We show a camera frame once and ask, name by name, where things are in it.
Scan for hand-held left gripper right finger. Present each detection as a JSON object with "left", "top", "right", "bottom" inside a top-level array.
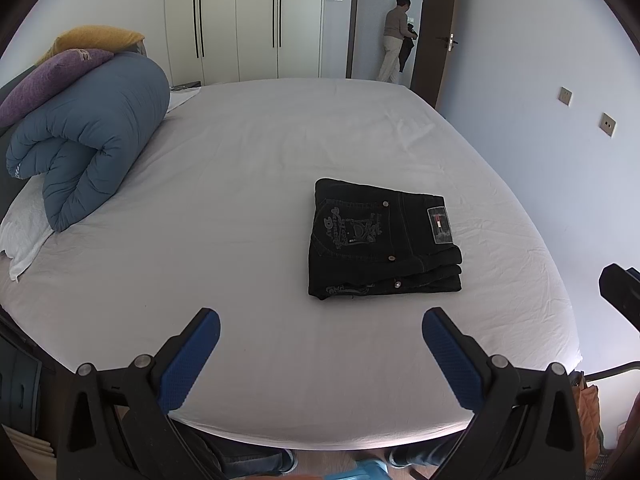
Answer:
[{"left": 421, "top": 307, "right": 587, "bottom": 480}]

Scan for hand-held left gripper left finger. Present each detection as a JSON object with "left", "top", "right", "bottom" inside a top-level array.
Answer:
[{"left": 56, "top": 308, "right": 222, "bottom": 480}]

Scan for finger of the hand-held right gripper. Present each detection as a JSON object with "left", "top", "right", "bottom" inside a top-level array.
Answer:
[{"left": 598, "top": 262, "right": 640, "bottom": 334}]

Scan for black pants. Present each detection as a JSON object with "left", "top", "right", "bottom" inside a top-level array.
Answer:
[{"left": 307, "top": 178, "right": 463, "bottom": 302}]

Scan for black metal rod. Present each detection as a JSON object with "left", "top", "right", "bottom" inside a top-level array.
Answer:
[{"left": 582, "top": 362, "right": 640, "bottom": 382}]

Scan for person's right leg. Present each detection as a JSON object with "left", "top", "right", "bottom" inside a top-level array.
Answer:
[{"left": 387, "top": 437, "right": 453, "bottom": 470}]

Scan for person's leg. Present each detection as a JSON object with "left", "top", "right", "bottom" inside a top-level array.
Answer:
[
  {"left": 189, "top": 427, "right": 299, "bottom": 479},
  {"left": 387, "top": 437, "right": 453, "bottom": 470}
]

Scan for person's left leg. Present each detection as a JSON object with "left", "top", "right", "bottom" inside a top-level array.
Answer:
[{"left": 189, "top": 427, "right": 299, "bottom": 479}]

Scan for orange bag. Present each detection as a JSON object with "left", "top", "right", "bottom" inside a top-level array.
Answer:
[{"left": 570, "top": 372, "right": 602, "bottom": 462}]

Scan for bed with white sheet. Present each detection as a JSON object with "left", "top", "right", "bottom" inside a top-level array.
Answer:
[{"left": 0, "top": 77, "right": 584, "bottom": 453}]

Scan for light blue plastic stool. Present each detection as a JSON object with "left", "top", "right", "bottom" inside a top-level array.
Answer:
[{"left": 327, "top": 459, "right": 392, "bottom": 480}]

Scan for white folded cloth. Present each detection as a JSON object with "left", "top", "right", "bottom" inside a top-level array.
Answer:
[{"left": 0, "top": 180, "right": 57, "bottom": 283}]

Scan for blue rolled duvet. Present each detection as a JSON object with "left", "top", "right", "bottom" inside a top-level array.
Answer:
[{"left": 6, "top": 51, "right": 171, "bottom": 233}]

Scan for purple pillow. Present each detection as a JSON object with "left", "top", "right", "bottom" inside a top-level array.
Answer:
[{"left": 0, "top": 49, "right": 115, "bottom": 129}]

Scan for dark brown door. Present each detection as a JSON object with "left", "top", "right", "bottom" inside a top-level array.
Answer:
[{"left": 410, "top": 0, "right": 474, "bottom": 111}]

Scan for yellow pillow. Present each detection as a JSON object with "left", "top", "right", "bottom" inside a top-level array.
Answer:
[{"left": 35, "top": 26, "right": 146, "bottom": 65}]

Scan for white wardrobe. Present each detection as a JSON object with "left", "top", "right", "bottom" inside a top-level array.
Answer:
[{"left": 164, "top": 0, "right": 327, "bottom": 87}]

